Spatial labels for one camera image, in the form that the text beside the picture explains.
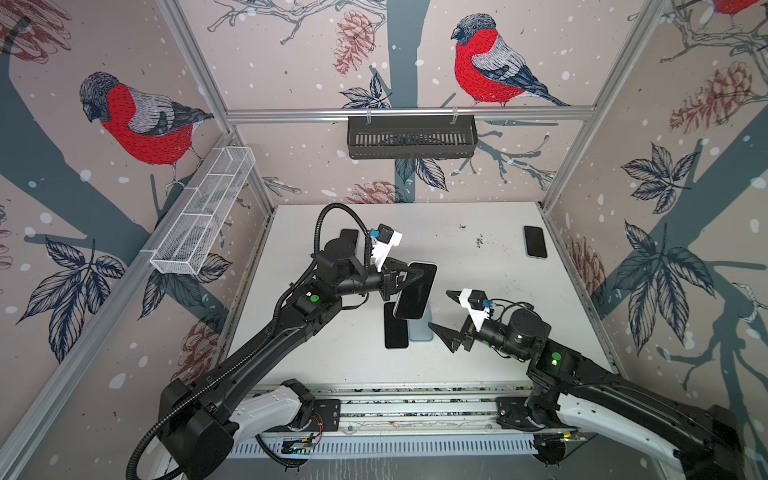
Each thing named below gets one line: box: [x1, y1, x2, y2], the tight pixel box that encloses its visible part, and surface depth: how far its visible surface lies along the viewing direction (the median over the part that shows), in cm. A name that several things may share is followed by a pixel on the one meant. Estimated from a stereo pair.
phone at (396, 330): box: [384, 302, 409, 349], surface depth 88 cm
